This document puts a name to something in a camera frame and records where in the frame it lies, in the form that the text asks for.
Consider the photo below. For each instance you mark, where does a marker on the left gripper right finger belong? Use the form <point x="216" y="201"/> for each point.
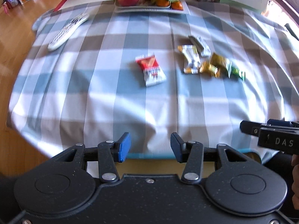
<point x="192" y="154"/>

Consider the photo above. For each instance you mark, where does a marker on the red white snack packet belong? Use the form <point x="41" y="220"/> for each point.
<point x="152" y="72"/>

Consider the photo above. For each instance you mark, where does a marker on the orange tangerine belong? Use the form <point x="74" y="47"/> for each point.
<point x="177" y="6"/>
<point x="162" y="3"/>

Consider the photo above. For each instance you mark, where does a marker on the checkered blue grey tablecloth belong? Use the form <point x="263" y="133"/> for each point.
<point x="93" y="74"/>

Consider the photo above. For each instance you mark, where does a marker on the silver yellow snack packet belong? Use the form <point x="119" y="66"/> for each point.
<point x="192" y="59"/>

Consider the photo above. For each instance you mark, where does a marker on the gold candy wrapper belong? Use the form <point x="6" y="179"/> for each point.
<point x="209" y="69"/>

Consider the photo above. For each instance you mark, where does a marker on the white fruit plate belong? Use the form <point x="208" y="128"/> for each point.
<point x="150" y="6"/>

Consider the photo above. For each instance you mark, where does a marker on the green candy wrapper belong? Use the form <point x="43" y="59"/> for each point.
<point x="235" y="72"/>

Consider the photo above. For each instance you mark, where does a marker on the white sesame crisp packet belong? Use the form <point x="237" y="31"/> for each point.
<point x="201" y="45"/>

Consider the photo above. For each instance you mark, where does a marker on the person right hand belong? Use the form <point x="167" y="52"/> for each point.
<point x="295" y="185"/>

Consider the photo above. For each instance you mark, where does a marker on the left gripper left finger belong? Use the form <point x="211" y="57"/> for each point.
<point x="109" y="153"/>

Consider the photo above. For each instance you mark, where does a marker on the white remote control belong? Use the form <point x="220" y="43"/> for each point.
<point x="66" y="32"/>

